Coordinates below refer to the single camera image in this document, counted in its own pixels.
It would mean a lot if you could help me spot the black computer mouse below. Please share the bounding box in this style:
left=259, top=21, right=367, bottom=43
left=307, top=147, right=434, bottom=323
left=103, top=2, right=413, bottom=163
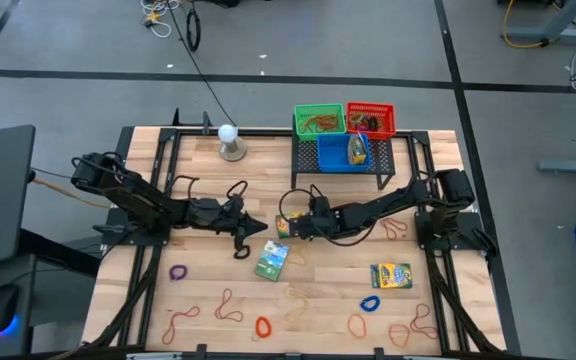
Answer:
left=0, top=283, right=21, bottom=335

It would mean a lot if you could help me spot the white light bulb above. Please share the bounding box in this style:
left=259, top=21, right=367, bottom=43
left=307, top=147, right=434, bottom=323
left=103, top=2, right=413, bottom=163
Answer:
left=217, top=123, right=240, bottom=147

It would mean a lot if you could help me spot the black perforated metal shelf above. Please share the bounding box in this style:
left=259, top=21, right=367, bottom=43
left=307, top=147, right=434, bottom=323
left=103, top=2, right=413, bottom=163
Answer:
left=290, top=128, right=397, bottom=192

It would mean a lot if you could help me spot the coiled black floor cable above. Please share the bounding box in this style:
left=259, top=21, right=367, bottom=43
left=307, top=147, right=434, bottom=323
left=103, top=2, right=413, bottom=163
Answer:
left=185, top=0, right=204, bottom=53

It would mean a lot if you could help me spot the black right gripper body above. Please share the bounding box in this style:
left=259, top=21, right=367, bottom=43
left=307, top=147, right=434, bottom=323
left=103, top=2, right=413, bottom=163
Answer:
left=298, top=209, right=342, bottom=239

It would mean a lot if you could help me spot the yellow green marker box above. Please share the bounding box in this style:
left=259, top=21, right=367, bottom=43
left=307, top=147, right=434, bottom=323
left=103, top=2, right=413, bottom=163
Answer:
left=368, top=261, right=415, bottom=291

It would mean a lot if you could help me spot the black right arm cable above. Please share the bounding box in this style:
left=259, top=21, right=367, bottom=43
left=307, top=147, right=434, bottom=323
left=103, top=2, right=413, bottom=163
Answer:
left=278, top=186, right=390, bottom=248

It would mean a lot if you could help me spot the silver metal bracket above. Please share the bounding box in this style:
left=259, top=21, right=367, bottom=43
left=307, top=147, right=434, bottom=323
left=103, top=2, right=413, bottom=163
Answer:
left=124, top=351, right=185, bottom=360

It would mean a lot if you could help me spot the orange rubber band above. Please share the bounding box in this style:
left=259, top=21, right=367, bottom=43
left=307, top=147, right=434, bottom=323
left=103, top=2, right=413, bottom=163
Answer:
left=387, top=323, right=413, bottom=350
left=346, top=312, right=369, bottom=340

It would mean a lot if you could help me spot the yellow arm supply cable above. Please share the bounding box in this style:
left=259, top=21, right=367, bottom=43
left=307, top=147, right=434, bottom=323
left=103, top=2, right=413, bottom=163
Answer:
left=31, top=174, right=114, bottom=211

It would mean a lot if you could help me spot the grey desk foot bar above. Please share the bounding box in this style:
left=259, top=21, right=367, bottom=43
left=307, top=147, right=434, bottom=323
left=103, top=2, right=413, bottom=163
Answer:
left=537, top=158, right=576, bottom=175

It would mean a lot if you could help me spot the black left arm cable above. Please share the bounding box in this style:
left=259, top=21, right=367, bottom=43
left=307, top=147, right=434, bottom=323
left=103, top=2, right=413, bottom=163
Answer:
left=171, top=174, right=249, bottom=212

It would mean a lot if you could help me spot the white floor cable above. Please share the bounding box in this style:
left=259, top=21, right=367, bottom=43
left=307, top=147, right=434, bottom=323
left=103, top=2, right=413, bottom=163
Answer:
left=139, top=0, right=184, bottom=40

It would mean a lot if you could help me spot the green plastic mesh basket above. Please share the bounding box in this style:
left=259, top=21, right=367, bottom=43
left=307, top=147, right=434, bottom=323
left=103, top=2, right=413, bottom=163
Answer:
left=292, top=102, right=348, bottom=143

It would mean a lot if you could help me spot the orange coil hair tie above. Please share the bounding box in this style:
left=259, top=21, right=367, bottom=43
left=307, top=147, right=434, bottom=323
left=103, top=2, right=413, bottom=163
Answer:
left=253, top=315, right=274, bottom=340

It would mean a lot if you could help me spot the yellow floor cable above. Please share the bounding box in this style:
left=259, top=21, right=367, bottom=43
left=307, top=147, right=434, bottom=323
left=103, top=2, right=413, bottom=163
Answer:
left=501, top=0, right=552, bottom=51

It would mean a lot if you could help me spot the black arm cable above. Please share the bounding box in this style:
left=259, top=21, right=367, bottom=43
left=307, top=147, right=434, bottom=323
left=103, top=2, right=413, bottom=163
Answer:
left=278, top=186, right=390, bottom=248
left=171, top=174, right=249, bottom=212

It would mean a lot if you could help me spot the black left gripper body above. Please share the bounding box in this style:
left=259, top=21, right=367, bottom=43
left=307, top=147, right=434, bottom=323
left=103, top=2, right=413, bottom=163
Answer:
left=186, top=194, right=249, bottom=234

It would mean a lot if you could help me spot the red plastic mesh basket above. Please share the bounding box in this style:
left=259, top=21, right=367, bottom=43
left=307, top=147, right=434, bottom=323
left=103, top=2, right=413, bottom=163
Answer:
left=345, top=101, right=398, bottom=142

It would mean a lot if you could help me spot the blue coil hair tie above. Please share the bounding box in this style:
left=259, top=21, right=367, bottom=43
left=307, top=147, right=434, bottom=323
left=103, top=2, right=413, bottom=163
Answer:
left=359, top=294, right=383, bottom=314

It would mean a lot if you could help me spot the yellow rubber band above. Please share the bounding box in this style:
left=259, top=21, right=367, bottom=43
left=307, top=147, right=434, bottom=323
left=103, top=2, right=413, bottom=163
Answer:
left=287, top=246, right=313, bottom=268
left=283, top=280, right=313, bottom=323
left=297, top=113, right=322, bottom=131

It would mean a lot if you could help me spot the grey desk base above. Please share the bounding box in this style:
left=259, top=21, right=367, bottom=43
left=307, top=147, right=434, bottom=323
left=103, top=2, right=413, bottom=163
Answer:
left=504, top=0, right=576, bottom=45

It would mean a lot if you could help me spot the black lamp floor cable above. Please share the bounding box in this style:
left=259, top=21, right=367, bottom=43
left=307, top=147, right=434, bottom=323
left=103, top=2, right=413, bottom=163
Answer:
left=166, top=0, right=240, bottom=129

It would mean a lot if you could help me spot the grey side desk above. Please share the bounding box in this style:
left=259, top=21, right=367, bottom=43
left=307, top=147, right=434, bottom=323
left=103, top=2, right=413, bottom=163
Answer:
left=0, top=227, right=102, bottom=360

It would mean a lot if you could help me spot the blue plastic mesh basket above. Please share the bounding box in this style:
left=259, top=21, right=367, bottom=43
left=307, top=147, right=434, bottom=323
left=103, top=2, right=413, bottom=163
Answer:
left=315, top=131, right=373, bottom=175

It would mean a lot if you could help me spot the yellow crayon box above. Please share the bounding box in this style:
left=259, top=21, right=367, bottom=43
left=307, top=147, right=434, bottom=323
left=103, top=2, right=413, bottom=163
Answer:
left=274, top=211, right=305, bottom=240

